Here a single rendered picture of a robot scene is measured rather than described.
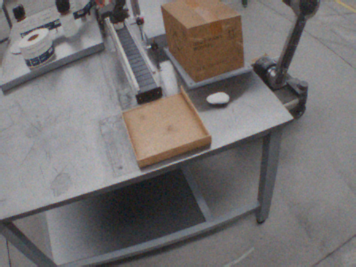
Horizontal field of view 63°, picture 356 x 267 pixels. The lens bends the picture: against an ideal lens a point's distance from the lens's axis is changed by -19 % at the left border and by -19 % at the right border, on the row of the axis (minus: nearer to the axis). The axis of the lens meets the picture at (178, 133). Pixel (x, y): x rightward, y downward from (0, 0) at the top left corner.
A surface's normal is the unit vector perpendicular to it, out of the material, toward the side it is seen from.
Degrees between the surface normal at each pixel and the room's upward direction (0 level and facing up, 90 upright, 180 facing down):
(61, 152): 0
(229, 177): 0
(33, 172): 0
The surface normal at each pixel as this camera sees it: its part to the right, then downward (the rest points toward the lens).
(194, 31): 0.38, 0.63
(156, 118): -0.14, -0.69
